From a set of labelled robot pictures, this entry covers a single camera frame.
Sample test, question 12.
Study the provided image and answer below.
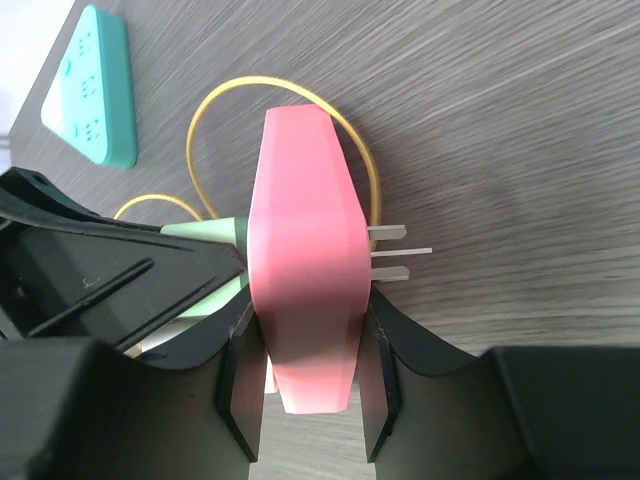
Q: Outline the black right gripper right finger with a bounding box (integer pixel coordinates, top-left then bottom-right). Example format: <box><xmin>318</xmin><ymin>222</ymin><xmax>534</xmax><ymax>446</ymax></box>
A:
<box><xmin>357</xmin><ymin>291</ymin><xmax>639</xmax><ymax>479</ymax></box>

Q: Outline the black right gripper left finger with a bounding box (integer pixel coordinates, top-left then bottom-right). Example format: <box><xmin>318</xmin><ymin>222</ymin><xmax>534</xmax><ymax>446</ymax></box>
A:
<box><xmin>1</xmin><ymin>290</ymin><xmax>266</xmax><ymax>479</ymax></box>

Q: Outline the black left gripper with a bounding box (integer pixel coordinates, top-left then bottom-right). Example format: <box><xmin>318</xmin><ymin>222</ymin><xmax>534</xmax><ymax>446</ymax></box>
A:
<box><xmin>1</xmin><ymin>167</ymin><xmax>245</xmax><ymax>351</ymax></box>

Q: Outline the yellow charging cable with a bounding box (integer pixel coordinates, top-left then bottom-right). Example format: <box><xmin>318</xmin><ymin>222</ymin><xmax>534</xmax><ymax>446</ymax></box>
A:
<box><xmin>112</xmin><ymin>74</ymin><xmax>384</xmax><ymax>236</ymax></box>

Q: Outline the green charger plug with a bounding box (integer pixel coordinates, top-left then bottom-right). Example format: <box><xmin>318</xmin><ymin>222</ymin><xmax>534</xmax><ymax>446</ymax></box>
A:
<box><xmin>160</xmin><ymin>217</ymin><xmax>248</xmax><ymax>320</ymax></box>

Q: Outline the teal triangular power strip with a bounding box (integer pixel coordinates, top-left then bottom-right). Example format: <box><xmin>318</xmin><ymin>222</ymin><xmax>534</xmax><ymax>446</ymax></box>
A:
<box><xmin>40</xmin><ymin>5</ymin><xmax>137</xmax><ymax>169</ymax></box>

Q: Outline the pink triangular power strip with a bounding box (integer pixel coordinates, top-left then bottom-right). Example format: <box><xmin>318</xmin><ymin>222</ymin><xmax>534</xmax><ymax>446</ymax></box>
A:
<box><xmin>246</xmin><ymin>102</ymin><xmax>433</xmax><ymax>416</ymax></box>

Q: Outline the white charger plug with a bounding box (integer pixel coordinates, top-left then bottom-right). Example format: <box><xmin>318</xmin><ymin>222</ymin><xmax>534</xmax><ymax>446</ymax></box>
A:
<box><xmin>125</xmin><ymin>316</ymin><xmax>279</xmax><ymax>394</ymax></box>

